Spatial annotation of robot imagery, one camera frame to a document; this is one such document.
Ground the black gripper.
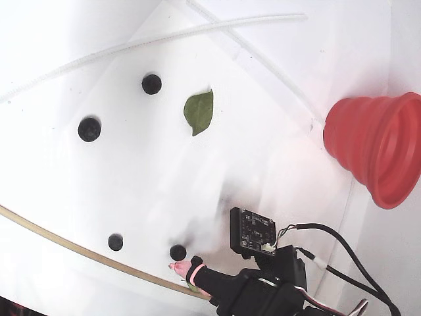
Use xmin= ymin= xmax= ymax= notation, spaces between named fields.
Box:
xmin=168 ymin=246 xmax=309 ymax=316

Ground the small blueberry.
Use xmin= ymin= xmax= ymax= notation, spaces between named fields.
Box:
xmin=141 ymin=74 xmax=162 ymax=95

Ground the red collapsible silicone cup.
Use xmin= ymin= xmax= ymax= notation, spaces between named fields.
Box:
xmin=322 ymin=92 xmax=421 ymax=210

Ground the white paper sheet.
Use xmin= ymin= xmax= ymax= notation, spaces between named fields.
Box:
xmin=0 ymin=1 xmax=333 ymax=316

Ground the long wooden stick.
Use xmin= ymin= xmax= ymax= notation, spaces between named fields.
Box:
xmin=0 ymin=204 xmax=213 ymax=300

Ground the dark green flat leaf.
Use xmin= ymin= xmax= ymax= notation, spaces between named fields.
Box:
xmin=183 ymin=88 xmax=214 ymax=138

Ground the thick black cable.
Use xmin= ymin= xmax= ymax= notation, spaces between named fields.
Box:
xmin=276 ymin=223 xmax=402 ymax=316

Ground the thin black cable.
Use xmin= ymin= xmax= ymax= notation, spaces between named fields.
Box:
xmin=294 ymin=246 xmax=395 ymax=305

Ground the white red servo cable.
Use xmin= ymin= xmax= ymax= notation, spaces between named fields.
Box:
xmin=338 ymin=298 xmax=371 ymax=316

